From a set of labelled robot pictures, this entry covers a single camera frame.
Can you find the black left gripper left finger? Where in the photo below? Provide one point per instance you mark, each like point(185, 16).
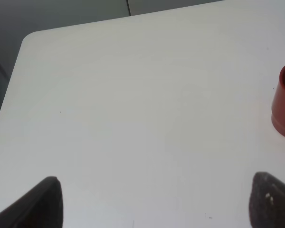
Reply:
point(41, 207)

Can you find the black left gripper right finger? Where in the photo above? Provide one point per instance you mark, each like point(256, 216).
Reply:
point(267, 201)

